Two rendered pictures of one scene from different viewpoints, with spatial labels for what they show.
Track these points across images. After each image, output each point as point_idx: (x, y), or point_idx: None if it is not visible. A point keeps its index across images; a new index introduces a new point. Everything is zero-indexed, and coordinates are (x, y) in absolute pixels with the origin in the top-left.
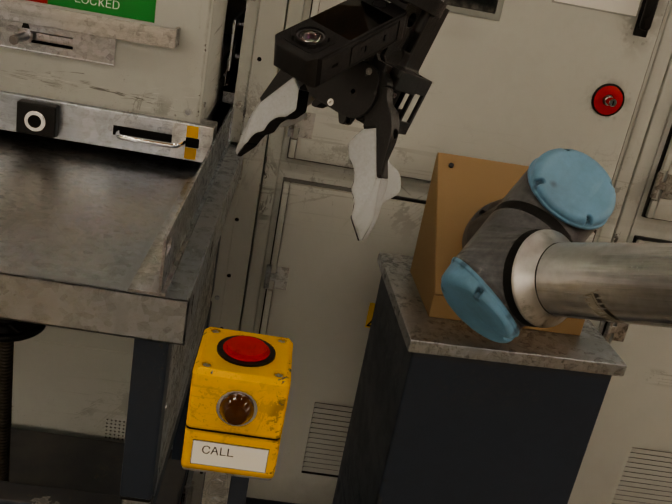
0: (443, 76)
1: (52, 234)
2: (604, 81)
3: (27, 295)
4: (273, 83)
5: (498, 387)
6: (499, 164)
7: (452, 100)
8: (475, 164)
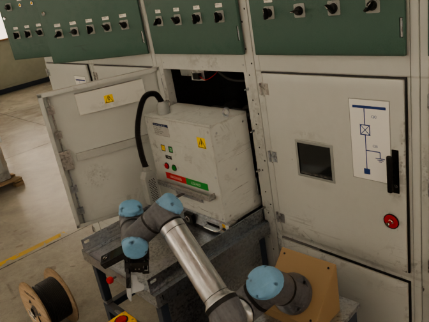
0: (322, 204)
1: (153, 266)
2: (387, 212)
3: None
4: None
5: None
6: (302, 255)
7: (327, 214)
8: (293, 253)
